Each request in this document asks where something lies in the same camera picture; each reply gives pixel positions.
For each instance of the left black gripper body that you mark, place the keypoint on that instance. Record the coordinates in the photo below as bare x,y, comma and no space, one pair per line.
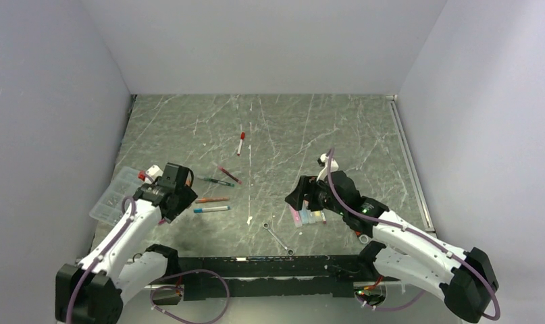
186,197

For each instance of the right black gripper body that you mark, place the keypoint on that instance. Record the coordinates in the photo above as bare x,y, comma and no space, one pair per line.
321,200

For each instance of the blue highlighter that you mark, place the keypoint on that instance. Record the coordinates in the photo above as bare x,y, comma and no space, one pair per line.
303,214

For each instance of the pink highlighter body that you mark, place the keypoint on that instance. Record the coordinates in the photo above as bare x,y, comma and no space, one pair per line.
296,217

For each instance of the orange highlighter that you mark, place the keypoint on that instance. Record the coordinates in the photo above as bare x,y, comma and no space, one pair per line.
311,217

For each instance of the yellow highlighter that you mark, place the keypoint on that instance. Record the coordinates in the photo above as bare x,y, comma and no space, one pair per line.
317,215

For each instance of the blue capped white marker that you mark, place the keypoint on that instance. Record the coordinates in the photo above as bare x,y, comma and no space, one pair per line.
211,209

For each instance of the red capped white marker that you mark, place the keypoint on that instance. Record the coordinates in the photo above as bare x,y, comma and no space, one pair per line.
240,145

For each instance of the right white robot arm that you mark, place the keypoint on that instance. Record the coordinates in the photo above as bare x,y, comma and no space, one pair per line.
464,280

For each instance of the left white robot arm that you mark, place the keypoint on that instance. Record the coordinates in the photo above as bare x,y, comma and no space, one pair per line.
96,289

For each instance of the orange marker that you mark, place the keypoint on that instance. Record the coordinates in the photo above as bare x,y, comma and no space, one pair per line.
211,200

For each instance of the green marker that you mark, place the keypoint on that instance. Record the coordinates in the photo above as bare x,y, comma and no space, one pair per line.
215,181

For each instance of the silver ratchet wrench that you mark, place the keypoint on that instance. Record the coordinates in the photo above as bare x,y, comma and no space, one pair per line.
288,250

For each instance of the dark red marker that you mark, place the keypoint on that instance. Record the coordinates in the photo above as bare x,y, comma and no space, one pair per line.
226,172

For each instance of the clear plastic parts box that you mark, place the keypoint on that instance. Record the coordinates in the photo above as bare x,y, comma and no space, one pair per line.
108,208

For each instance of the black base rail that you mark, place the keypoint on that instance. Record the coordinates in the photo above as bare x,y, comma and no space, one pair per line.
338,276

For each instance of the aluminium side rail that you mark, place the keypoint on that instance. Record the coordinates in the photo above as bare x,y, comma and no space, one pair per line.
391,101

